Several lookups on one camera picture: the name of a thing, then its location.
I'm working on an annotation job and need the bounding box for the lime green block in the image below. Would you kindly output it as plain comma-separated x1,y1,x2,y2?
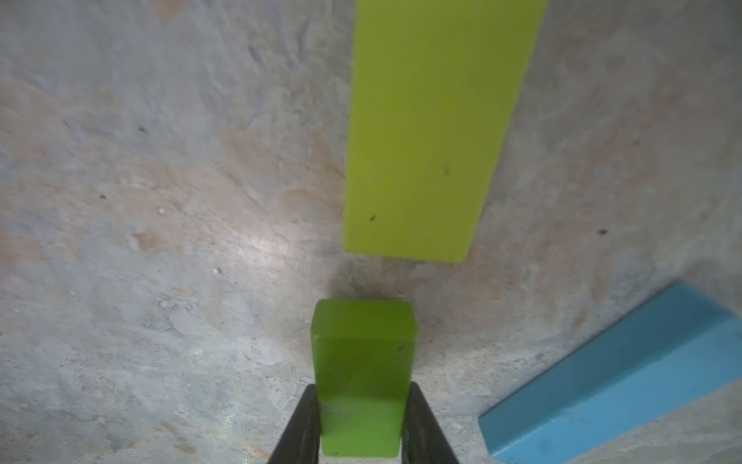
343,0,548,263

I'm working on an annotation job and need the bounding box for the light blue block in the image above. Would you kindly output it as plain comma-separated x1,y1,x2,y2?
478,282,741,463

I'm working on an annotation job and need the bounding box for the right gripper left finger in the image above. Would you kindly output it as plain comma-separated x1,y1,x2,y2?
268,384,321,464

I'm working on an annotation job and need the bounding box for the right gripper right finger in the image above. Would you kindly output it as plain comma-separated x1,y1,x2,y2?
401,382,459,464

